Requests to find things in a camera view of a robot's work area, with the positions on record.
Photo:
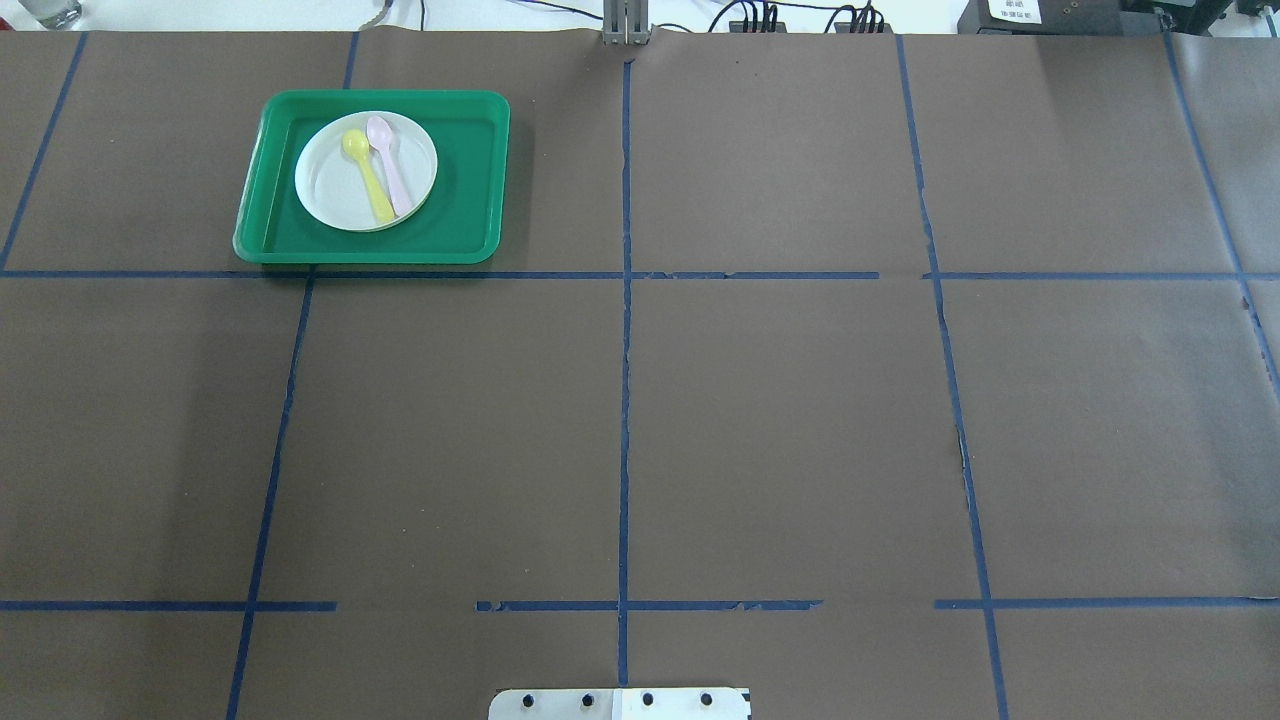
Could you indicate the white round plate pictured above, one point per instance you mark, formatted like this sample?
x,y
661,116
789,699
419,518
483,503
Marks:
x,y
331,189

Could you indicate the pink plastic spoon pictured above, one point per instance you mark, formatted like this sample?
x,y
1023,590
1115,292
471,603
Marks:
x,y
382,136

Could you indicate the yellow plastic spoon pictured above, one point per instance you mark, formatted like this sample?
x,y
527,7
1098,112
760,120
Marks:
x,y
357,147

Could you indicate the green plastic tray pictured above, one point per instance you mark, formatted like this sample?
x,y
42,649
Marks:
x,y
460,223

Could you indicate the brown paper table cover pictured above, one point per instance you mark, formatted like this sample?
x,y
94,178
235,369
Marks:
x,y
914,377

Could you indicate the aluminium frame post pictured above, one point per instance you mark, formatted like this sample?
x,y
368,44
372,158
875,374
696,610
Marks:
x,y
626,22

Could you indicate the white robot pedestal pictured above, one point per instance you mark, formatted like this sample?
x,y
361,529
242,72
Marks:
x,y
622,703

